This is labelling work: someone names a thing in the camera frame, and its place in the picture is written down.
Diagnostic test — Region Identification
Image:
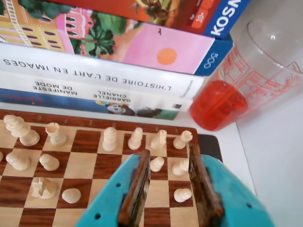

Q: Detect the white wooden chess knight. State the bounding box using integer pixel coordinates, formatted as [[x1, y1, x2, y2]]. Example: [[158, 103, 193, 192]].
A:
[[31, 177, 59, 200], [150, 129, 168, 150]]

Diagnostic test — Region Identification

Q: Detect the red Kosmos game box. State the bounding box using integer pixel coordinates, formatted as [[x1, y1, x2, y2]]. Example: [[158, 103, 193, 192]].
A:
[[47, 0, 251, 40]]

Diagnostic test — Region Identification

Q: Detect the white wooden chess queen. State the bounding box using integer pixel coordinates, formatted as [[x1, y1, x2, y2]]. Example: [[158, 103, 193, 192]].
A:
[[102, 127, 118, 153]]

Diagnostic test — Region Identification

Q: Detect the white wooden chess bishop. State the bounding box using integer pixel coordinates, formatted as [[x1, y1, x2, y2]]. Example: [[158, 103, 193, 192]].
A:
[[127, 127, 144, 150]]

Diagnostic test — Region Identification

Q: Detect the blue illustrated panda book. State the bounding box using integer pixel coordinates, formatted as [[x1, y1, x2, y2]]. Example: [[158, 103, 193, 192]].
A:
[[0, 87, 180, 121]]

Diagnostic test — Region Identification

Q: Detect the white art history book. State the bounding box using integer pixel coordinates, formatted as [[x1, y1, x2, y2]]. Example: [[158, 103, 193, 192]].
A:
[[0, 42, 205, 98]]

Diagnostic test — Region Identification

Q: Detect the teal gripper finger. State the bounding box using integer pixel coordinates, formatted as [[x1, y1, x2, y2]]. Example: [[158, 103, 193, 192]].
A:
[[75, 148, 152, 227], [188, 143, 275, 227]]

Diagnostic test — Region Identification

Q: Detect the wooden chess board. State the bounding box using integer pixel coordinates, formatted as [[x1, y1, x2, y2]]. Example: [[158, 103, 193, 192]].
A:
[[0, 108, 199, 227]]

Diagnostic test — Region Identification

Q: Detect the white pawn right edge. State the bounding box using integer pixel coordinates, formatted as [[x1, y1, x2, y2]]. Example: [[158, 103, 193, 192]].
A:
[[171, 157, 190, 176]]

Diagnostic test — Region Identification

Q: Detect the white Gabrielle Chanel book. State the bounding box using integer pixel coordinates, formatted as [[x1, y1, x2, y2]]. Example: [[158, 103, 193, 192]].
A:
[[0, 70, 194, 113]]

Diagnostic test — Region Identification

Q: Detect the dark grey table mat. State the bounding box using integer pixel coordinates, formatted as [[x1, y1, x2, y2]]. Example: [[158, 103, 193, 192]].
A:
[[197, 134, 223, 164]]

